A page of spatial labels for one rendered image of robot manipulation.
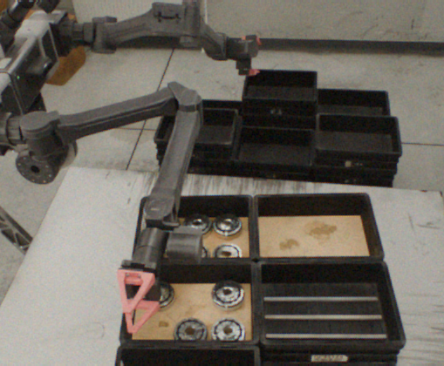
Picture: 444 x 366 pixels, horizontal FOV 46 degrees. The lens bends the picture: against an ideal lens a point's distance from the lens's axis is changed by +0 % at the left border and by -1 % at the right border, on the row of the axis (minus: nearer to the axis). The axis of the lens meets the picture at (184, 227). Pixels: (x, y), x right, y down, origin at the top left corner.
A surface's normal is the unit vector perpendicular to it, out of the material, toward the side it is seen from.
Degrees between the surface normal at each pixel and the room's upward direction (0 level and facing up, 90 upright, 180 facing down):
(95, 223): 0
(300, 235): 0
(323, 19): 90
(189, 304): 0
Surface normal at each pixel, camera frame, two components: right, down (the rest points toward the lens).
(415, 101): -0.08, -0.68
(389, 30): -0.18, 0.73
